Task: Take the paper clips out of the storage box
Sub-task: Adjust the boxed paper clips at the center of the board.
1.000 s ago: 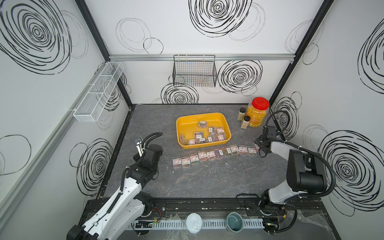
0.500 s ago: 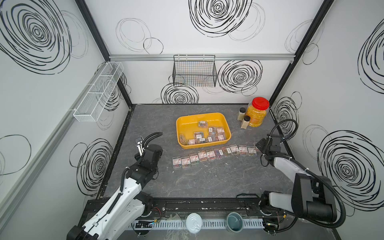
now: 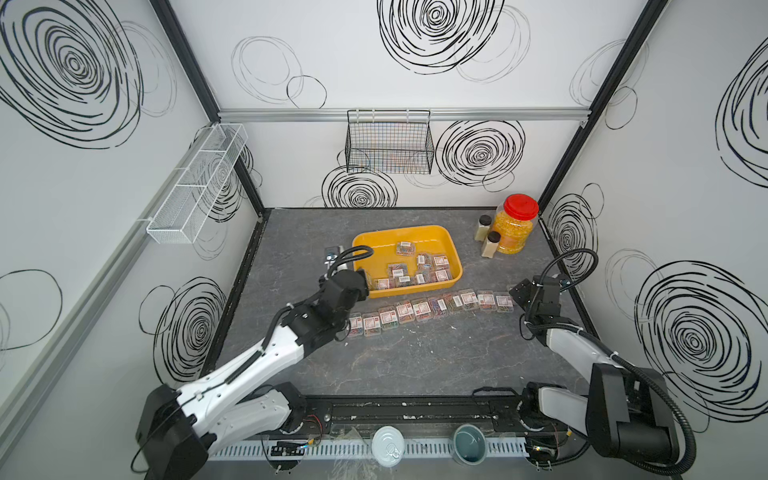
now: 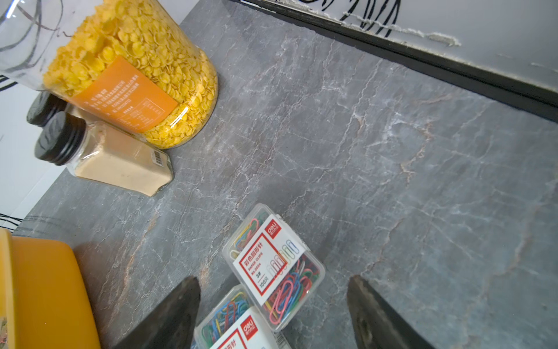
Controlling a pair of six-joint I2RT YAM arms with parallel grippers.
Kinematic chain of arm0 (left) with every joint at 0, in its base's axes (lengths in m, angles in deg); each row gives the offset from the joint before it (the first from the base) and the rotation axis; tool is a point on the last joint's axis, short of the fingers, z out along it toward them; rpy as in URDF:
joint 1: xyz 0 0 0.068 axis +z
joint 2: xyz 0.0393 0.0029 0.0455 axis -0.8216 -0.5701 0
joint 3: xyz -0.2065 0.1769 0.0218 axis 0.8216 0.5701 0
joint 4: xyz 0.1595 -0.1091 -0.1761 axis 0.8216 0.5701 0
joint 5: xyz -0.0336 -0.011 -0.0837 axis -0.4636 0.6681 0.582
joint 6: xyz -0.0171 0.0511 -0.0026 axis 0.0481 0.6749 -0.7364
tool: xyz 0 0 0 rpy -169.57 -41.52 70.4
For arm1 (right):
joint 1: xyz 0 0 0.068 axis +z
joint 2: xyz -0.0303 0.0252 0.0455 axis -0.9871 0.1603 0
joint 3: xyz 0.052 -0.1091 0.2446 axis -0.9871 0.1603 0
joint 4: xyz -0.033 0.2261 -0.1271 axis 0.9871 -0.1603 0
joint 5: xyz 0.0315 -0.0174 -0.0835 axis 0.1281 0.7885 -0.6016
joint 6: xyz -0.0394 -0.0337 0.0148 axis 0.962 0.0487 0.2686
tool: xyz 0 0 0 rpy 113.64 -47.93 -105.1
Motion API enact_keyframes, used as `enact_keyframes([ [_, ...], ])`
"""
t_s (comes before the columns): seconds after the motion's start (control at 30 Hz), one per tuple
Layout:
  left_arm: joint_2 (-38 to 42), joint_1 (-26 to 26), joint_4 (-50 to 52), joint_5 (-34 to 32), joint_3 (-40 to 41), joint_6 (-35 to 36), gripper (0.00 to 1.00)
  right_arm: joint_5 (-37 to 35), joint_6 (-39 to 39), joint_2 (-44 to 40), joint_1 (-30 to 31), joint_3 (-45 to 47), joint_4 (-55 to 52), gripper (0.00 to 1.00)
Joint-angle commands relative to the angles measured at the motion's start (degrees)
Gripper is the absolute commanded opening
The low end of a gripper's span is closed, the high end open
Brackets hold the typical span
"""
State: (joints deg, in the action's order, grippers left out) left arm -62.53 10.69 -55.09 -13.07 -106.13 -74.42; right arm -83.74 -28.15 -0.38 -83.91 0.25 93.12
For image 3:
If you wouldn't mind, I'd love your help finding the clear paper clip box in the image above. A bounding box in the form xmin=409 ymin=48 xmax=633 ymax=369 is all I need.
xmin=362 ymin=313 xmax=382 ymax=337
xmin=395 ymin=300 xmax=415 ymax=324
xmin=428 ymin=296 xmax=449 ymax=318
xmin=459 ymin=289 xmax=479 ymax=311
xmin=443 ymin=292 xmax=464 ymax=314
xmin=477 ymin=291 xmax=497 ymax=311
xmin=349 ymin=313 xmax=364 ymax=337
xmin=494 ymin=292 xmax=515 ymax=312
xmin=412 ymin=298 xmax=434 ymax=322
xmin=378 ymin=305 xmax=399 ymax=331

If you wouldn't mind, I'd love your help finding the yellow plastic storage tray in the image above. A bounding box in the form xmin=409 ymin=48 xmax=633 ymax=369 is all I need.
xmin=353 ymin=225 xmax=464 ymax=299

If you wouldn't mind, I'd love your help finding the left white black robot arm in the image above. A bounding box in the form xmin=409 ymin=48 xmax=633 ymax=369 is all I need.
xmin=136 ymin=268 xmax=370 ymax=479

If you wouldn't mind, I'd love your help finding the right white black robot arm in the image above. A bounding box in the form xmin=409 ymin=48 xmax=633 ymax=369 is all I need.
xmin=509 ymin=276 xmax=697 ymax=476

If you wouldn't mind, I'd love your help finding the front black cap spice bottle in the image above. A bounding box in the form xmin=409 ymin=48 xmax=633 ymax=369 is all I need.
xmin=481 ymin=231 xmax=501 ymax=258

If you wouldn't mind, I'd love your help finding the black cap spice bottle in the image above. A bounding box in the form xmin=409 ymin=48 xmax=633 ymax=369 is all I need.
xmin=474 ymin=214 xmax=493 ymax=242
xmin=481 ymin=231 xmax=501 ymax=258

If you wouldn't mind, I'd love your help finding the red lid corn jar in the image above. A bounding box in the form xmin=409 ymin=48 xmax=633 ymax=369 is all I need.
xmin=492 ymin=194 xmax=539 ymax=255

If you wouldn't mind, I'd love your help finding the rear black cap spice bottle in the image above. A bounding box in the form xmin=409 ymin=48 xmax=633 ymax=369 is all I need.
xmin=474 ymin=214 xmax=493 ymax=242

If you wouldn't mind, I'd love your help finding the grey green cup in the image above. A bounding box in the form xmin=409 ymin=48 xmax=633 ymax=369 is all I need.
xmin=452 ymin=424 xmax=487 ymax=466

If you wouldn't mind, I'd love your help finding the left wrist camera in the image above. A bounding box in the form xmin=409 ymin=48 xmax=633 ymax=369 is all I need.
xmin=324 ymin=245 xmax=343 ymax=270

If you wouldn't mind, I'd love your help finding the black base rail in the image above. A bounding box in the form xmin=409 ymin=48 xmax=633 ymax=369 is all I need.
xmin=287 ymin=394 xmax=601 ymax=436

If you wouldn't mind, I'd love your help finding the black wire wall basket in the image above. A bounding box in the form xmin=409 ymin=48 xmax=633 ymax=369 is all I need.
xmin=344 ymin=109 xmax=435 ymax=175

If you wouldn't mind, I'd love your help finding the white slotted cable duct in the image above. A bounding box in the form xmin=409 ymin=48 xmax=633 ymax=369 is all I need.
xmin=209 ymin=436 xmax=532 ymax=463

